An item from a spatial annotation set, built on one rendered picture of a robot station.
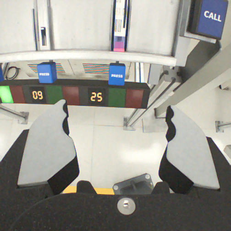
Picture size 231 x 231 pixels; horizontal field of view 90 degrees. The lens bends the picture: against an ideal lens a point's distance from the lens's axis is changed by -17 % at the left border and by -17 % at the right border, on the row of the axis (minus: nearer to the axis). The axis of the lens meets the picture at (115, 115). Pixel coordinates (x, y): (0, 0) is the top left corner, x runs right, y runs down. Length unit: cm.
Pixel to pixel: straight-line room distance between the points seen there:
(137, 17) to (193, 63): 14
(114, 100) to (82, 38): 11
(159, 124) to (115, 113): 30
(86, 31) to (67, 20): 3
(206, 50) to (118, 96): 16
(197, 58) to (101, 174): 80
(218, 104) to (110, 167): 96
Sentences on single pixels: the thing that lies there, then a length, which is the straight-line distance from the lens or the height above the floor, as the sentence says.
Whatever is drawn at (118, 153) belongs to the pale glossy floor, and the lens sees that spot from 89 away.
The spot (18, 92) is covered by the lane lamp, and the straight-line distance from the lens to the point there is 30.
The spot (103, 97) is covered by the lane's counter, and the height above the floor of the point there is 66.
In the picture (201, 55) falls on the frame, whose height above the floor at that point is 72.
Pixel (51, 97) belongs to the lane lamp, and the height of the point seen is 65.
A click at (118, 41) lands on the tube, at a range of 19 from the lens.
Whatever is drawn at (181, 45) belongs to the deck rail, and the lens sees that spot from 22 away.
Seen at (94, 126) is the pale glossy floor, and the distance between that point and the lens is 90.
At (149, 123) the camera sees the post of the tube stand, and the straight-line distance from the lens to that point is 92.
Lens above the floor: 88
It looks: 77 degrees down
